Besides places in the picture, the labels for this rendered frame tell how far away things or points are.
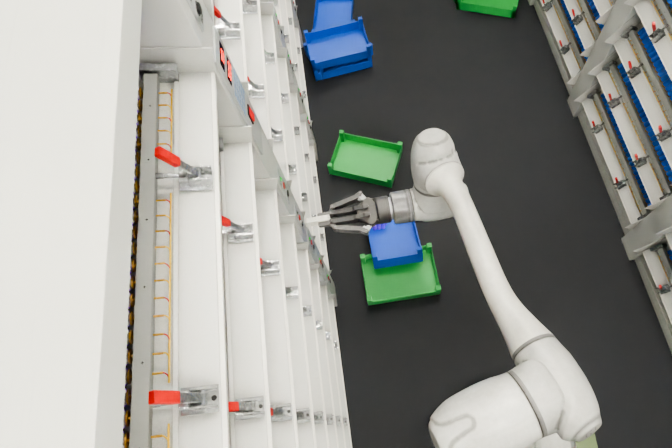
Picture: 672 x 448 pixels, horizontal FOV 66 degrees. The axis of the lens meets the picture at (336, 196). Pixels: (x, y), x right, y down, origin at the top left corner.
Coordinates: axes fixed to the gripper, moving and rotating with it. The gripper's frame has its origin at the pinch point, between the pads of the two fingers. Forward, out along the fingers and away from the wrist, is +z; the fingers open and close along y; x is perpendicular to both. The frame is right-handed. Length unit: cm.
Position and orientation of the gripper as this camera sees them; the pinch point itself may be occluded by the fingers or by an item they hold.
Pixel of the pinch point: (317, 220)
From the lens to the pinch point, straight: 142.7
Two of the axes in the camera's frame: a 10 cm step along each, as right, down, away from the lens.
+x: -1.2, -4.1, -9.0
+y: -1.3, -9.0, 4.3
